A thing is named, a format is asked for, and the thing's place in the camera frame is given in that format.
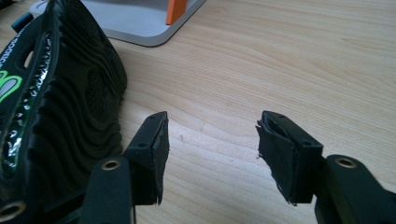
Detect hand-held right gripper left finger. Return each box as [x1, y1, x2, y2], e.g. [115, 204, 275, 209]
[123, 110, 171, 206]

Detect orange block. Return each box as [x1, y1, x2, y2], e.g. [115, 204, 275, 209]
[164, 0, 190, 26]

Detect teal small object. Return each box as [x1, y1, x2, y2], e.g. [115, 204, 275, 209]
[11, 11, 35, 34]

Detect grey flat stand base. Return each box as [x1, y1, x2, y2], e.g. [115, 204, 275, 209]
[31, 0, 208, 48]

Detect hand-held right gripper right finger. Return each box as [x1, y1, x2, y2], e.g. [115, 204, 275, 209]
[255, 109, 325, 207]

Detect black slipper with green logo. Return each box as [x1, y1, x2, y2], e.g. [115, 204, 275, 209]
[0, 0, 128, 220]

